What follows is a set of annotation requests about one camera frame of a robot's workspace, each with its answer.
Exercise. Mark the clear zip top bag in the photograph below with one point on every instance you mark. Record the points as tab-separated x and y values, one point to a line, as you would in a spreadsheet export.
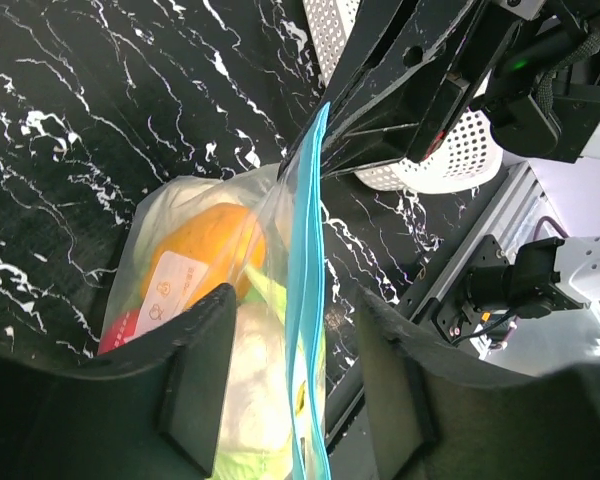
286	203

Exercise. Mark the white oval basket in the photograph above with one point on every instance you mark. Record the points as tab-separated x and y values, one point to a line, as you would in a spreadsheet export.
407	72

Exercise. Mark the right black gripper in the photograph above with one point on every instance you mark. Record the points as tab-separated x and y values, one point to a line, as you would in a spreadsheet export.
540	95

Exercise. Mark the fake green lettuce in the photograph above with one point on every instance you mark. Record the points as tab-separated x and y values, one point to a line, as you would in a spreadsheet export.
258	465

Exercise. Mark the fake orange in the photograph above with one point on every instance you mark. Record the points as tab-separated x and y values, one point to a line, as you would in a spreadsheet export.
225	238

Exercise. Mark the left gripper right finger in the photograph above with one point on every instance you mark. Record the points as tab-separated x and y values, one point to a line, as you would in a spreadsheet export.
436	412

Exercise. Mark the fake white cauliflower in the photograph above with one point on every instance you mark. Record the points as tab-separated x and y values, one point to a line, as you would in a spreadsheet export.
256	415

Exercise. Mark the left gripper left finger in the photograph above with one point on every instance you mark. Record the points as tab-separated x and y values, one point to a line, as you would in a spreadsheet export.
150	409

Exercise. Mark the fake red apple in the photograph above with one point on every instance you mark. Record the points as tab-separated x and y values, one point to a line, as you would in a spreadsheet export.
120	332

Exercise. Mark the black marble pattern mat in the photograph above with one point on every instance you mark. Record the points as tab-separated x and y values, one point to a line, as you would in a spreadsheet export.
103	101

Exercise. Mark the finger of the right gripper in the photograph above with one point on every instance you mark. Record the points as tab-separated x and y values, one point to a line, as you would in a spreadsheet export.
409	123

